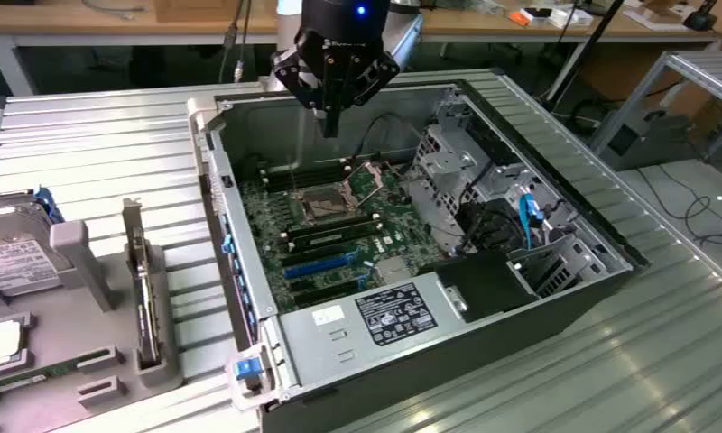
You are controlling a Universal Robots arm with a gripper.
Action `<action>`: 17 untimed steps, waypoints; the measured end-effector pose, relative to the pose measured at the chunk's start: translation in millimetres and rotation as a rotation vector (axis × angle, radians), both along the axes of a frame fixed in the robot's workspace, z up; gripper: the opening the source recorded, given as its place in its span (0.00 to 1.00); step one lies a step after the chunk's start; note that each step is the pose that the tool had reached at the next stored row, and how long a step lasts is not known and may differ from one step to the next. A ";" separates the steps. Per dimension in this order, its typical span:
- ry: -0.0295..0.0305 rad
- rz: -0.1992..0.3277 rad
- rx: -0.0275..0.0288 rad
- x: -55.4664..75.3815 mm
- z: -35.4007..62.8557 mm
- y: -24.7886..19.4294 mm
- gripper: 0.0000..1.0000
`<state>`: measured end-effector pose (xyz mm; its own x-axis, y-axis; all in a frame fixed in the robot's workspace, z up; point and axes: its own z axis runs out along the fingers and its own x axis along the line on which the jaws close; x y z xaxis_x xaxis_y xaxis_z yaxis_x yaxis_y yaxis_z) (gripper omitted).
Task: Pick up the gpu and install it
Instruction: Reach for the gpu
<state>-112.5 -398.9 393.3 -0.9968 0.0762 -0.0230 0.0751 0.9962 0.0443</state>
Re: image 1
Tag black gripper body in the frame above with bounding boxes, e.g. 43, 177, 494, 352
298, 0, 393, 51

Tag graphics card with metal bracket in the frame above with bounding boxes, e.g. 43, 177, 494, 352
122, 198, 170, 363

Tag wooden desk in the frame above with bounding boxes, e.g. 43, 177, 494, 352
0, 0, 722, 46

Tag black RAM slot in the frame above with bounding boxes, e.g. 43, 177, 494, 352
265, 162, 346, 180
263, 158, 345, 175
269, 172, 349, 191
267, 167, 349, 185

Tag orange and black small box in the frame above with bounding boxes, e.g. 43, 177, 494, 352
509, 7, 549, 26

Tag metal socket cover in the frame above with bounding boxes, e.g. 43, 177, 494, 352
339, 160, 393, 204

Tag silver disk bay cage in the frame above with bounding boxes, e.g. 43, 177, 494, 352
409, 124, 501, 240

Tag white flat box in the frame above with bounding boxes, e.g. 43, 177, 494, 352
546, 8, 595, 27

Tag black stand pole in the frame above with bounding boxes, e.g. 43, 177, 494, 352
545, 0, 628, 103

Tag green motherboard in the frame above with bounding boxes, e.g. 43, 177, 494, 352
238, 157, 460, 317

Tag long black expansion slot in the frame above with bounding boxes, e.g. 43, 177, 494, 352
294, 288, 363, 310
291, 278, 362, 299
279, 245, 362, 268

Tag blue expansion slot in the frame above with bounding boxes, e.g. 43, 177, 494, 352
283, 254, 355, 279

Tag white paper sheet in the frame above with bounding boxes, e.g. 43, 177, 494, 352
623, 7, 692, 32

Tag silver chipset heatsink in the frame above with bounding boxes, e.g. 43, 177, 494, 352
375, 259, 414, 281

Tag grey equipment box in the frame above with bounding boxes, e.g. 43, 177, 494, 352
601, 110, 697, 170

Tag black plastic shroud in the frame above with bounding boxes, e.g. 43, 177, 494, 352
433, 250, 541, 324

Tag black desk device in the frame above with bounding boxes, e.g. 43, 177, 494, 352
683, 0, 721, 31

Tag grey perforated disk bay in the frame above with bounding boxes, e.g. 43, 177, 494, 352
509, 232, 633, 301

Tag grey power supply unit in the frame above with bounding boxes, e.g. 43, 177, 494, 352
275, 270, 477, 389

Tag silver hard disk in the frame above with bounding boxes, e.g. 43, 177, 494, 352
0, 198, 67, 297

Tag black open PC case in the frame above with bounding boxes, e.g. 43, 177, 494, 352
186, 78, 651, 433

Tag blue case latch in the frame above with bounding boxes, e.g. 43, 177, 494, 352
233, 355, 263, 378

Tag grey parts rack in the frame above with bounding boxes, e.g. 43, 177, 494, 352
0, 218, 186, 433

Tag grey hanging cable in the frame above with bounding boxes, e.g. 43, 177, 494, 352
219, 0, 258, 85

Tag black looped cable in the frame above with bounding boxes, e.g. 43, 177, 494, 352
358, 113, 426, 163

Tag black power cable bundle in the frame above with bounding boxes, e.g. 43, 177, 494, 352
457, 202, 522, 256

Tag blue flat wire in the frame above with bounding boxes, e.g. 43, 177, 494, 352
517, 192, 546, 252

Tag blue disk caddy bracket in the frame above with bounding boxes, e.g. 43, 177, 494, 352
32, 187, 67, 226

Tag aluminium profile frame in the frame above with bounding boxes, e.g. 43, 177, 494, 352
589, 49, 722, 172

